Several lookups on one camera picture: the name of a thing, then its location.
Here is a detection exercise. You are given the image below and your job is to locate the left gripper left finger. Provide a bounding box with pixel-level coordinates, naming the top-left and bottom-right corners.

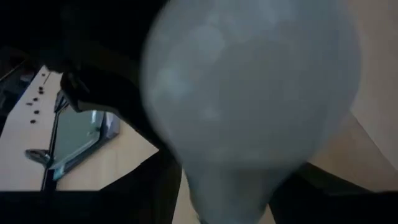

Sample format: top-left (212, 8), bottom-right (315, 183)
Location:
top-left (0, 151), bottom-right (183, 224)

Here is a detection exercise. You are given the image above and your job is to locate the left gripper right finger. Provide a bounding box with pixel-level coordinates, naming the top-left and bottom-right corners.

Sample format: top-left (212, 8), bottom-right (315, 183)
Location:
top-left (268, 162), bottom-right (398, 224)

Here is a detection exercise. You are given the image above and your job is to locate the white lightbulb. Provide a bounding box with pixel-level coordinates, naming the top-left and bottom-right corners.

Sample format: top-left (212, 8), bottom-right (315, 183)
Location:
top-left (139, 0), bottom-right (364, 224)

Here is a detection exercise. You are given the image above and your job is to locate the black clamp lever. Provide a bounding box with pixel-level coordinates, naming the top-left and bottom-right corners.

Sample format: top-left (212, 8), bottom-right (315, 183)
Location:
top-left (24, 148), bottom-right (52, 166)

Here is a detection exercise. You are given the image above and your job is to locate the tan wooden desk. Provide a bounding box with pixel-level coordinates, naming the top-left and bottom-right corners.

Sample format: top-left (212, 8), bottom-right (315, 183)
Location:
top-left (0, 64), bottom-right (65, 191)

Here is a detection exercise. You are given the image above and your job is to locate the black aluminium table frame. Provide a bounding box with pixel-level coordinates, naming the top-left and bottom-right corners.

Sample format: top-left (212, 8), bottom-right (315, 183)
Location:
top-left (39, 90), bottom-right (68, 192)

